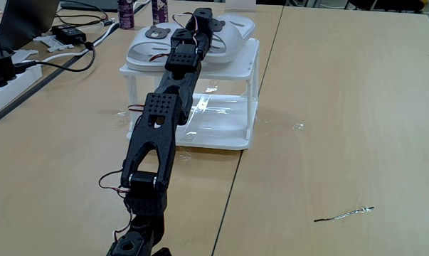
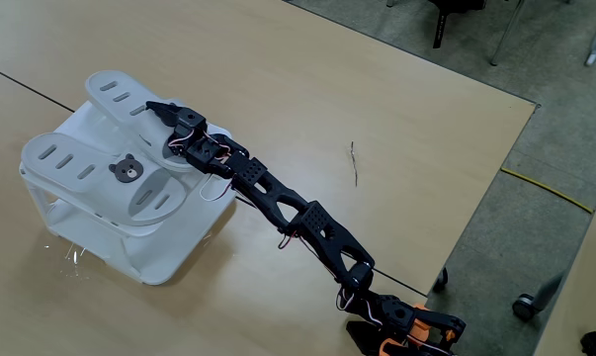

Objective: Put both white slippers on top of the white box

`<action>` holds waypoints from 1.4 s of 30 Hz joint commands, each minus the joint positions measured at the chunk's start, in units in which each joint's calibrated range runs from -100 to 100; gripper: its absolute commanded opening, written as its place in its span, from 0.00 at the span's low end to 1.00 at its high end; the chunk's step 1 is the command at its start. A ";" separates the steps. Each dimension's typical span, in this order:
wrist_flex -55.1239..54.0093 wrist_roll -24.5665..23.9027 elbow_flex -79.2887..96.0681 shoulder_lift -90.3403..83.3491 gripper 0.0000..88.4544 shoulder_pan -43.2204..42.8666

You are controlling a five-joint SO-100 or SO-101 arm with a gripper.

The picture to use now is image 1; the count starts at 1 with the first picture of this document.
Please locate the white bear slipper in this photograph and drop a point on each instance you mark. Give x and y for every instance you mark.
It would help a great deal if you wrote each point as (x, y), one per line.
(235, 35)
(143, 49)

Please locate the white two-tier plastic box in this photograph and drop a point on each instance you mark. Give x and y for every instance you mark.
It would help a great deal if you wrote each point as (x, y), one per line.
(235, 67)

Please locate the white card stand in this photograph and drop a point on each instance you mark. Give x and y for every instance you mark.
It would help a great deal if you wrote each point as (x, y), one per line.
(240, 5)

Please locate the purple drink can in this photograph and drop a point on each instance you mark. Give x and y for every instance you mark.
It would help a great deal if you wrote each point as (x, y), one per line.
(126, 14)
(160, 12)

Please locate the black power adapter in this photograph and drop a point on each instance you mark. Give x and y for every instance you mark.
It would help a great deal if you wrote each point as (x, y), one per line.
(69, 33)

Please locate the white printed plastic part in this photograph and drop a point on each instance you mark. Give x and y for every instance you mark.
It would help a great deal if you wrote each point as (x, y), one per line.
(54, 43)

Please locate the dark open laptop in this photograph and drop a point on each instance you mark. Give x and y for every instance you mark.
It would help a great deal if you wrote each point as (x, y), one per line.
(25, 21)

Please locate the flat white plastic part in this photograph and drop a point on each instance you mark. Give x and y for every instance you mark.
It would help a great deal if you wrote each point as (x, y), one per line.
(23, 56)

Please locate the white power strip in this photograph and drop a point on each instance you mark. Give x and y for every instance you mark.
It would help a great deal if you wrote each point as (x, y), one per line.
(11, 89)

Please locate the black power plug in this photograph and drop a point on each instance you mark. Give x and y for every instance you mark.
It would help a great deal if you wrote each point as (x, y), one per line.
(2, 67)

